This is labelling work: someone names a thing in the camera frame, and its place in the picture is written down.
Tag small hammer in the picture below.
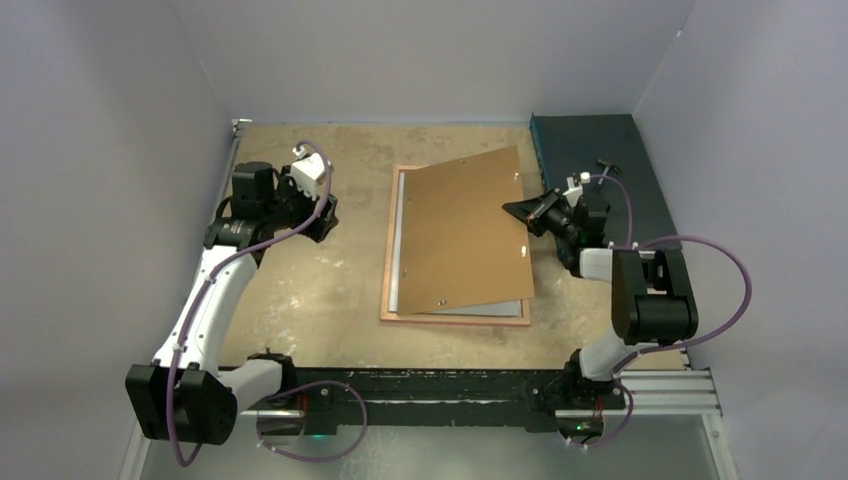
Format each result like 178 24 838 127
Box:
594 158 622 190

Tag seascape photo print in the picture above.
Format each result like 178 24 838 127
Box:
391 175 519 316

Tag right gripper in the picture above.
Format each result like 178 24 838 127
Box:
502 187 580 242

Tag pink picture frame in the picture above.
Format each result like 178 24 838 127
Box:
379 165 531 328

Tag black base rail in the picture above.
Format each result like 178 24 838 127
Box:
233 368 628 436

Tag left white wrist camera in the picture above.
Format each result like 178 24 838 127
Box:
289 146 334 201

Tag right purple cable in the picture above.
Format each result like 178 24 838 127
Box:
563 173 754 453

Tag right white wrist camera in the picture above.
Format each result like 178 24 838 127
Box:
562 171 591 210

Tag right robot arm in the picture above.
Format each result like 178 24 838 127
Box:
502 189 699 407

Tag dark blue box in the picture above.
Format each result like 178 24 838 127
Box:
529 114 677 245

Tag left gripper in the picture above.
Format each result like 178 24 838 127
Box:
263 166 337 241

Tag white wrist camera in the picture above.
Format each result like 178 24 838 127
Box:
562 171 591 210
289 146 334 201

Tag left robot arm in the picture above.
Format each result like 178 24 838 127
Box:
125 153 338 445

